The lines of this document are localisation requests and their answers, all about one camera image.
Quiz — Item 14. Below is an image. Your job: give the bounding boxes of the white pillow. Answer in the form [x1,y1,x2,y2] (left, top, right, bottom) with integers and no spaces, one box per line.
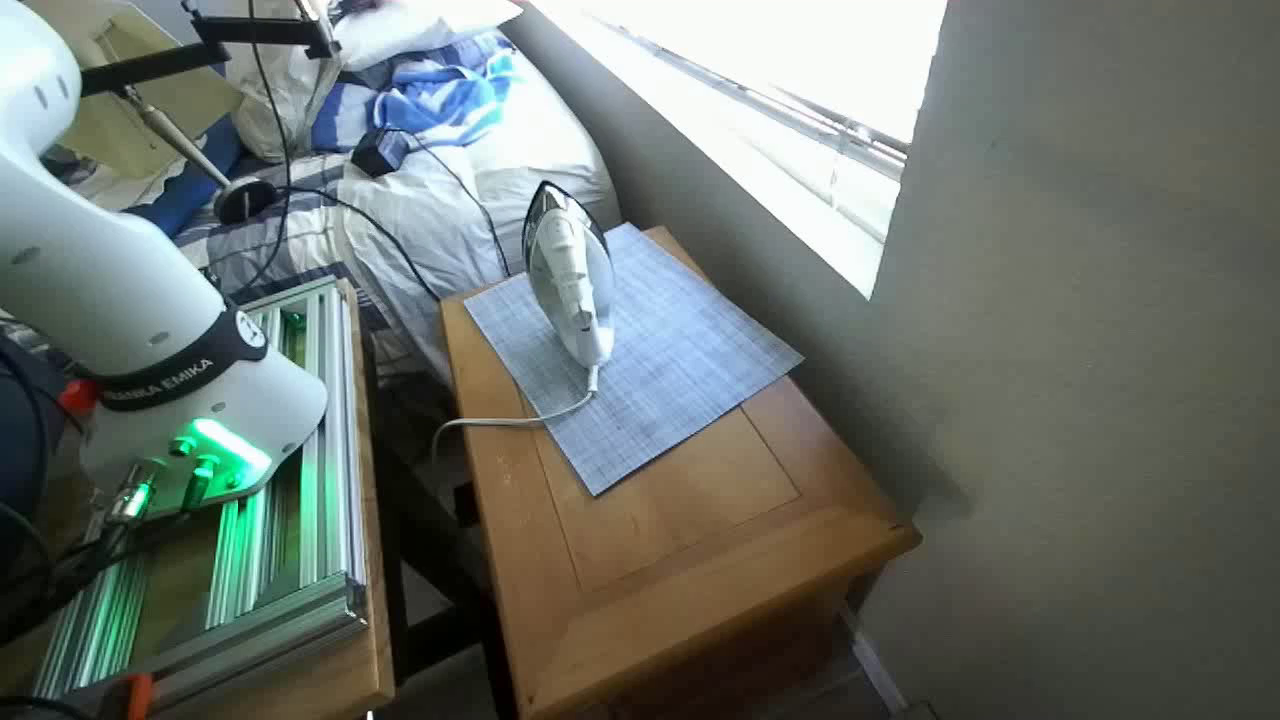
[327,0,527,72]

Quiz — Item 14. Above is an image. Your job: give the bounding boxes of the dark blue fabric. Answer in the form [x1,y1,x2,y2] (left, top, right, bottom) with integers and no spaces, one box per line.
[128,124,247,247]

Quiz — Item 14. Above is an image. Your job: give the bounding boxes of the orange clamp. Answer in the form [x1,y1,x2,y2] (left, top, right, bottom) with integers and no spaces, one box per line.
[112,673,160,720]

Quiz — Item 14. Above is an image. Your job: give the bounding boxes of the red stop button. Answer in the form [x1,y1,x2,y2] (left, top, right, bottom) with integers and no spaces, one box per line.
[56,376,102,424]

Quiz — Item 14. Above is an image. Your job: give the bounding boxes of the black power adapter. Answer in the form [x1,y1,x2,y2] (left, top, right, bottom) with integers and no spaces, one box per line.
[349,130,405,180]

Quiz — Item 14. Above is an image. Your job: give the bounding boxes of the blue white striped cloth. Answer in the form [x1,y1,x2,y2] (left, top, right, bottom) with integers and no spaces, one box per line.
[311,34,520,174]

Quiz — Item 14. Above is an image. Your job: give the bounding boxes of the grey checkered cloth mat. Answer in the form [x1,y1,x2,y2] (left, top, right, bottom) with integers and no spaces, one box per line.
[460,221,809,502]

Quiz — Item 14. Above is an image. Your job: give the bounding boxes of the long black cable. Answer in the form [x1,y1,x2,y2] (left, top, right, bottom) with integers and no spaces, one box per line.
[213,0,448,314]

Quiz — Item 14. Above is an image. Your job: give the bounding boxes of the wooden side table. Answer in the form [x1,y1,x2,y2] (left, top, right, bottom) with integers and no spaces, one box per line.
[436,221,923,720]

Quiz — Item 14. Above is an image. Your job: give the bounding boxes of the black tripod bar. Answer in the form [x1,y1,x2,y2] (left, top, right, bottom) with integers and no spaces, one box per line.
[78,13,335,102]

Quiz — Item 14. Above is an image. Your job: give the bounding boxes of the yellow-green paper sheet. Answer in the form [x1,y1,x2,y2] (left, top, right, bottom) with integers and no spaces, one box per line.
[56,13,252,189]

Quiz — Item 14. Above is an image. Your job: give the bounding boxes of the black round tripod foot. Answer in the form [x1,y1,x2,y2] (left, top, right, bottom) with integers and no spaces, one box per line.
[213,178,285,227]

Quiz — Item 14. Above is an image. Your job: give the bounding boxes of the white pressing iron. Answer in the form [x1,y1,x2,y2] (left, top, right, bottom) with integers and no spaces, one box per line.
[515,178,620,382]

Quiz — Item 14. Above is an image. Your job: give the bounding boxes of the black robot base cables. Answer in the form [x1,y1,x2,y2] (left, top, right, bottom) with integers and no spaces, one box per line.
[0,317,135,653]

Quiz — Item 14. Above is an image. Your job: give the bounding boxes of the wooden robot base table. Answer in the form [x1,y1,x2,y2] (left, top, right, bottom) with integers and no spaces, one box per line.
[0,273,402,720]

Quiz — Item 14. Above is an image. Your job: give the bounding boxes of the aluminium extrusion mounting frame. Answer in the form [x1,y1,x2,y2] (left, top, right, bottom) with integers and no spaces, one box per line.
[23,273,375,706]

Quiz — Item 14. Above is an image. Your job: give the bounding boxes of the white iron power cord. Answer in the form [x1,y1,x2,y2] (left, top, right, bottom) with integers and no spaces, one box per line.
[430,355,605,463]

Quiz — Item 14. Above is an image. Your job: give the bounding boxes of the bright window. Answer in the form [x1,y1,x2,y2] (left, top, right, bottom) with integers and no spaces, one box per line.
[525,0,952,299]

